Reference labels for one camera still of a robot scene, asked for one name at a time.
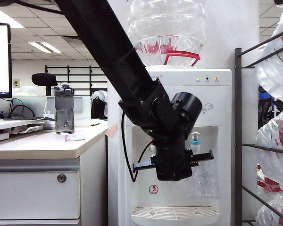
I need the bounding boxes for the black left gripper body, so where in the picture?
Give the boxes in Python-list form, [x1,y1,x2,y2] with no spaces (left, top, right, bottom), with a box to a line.
[150,138,194,170]

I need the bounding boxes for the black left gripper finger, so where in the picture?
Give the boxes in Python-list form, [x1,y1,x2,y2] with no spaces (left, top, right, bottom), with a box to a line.
[133,161,154,171]
[192,150,214,166]

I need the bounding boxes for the blue collar cold tap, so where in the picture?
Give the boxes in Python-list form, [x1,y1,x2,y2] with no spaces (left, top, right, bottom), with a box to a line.
[190,132,201,152]

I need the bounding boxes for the clear textured plastic mug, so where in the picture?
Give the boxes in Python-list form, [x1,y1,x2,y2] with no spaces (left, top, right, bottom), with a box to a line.
[191,160,220,200]

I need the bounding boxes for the white water dispenser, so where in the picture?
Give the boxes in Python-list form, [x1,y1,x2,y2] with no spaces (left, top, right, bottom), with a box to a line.
[108,65,232,226]

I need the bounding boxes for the grey translucent water bottle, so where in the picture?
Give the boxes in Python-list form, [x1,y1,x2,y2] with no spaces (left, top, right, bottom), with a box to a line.
[53,82,75,135]

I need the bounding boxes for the clear dispenser water jug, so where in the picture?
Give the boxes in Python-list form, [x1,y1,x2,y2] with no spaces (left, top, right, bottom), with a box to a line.
[127,0,206,69]

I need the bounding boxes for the white desk riser tray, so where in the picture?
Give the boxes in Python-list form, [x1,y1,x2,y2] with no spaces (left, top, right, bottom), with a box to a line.
[0,119,45,144]

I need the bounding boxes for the pink sticky note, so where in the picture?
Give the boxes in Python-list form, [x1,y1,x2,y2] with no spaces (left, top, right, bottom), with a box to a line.
[105,122,119,139]

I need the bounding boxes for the black metal jug rack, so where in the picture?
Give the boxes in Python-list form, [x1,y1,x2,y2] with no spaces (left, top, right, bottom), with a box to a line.
[234,22,283,226]

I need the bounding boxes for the white drip tray grille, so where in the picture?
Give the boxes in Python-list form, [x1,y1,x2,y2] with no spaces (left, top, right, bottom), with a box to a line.
[130,206,220,226]

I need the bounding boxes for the black office chair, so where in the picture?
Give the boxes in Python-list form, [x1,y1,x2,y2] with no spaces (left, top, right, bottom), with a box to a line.
[91,98,106,121]

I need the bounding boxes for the white garment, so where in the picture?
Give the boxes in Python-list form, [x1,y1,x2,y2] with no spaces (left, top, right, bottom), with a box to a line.
[91,90,108,118]

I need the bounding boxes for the white power adapter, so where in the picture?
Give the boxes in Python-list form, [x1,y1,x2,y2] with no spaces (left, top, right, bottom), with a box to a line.
[43,101,56,121]

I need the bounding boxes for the black background shelving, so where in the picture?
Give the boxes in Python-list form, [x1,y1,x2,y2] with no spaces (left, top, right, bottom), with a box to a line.
[45,65,108,89]

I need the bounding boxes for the black chair headrest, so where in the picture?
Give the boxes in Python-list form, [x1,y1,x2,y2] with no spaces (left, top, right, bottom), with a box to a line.
[32,73,58,96]

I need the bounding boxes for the ceiling light panel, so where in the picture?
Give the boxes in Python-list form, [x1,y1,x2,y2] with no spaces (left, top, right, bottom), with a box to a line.
[0,7,25,29]
[28,41,62,54]

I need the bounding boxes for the black computer monitor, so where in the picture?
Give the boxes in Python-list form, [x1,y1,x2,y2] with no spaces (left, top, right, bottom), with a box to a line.
[0,23,13,99]

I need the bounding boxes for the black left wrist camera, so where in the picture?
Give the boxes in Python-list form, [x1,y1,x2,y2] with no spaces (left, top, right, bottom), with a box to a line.
[155,167,193,182]

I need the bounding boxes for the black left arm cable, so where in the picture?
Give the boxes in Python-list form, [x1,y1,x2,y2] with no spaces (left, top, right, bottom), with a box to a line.
[121,110,156,183]

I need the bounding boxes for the black desk cable bundle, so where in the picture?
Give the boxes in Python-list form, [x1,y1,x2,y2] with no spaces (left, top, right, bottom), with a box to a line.
[3,98,36,118]

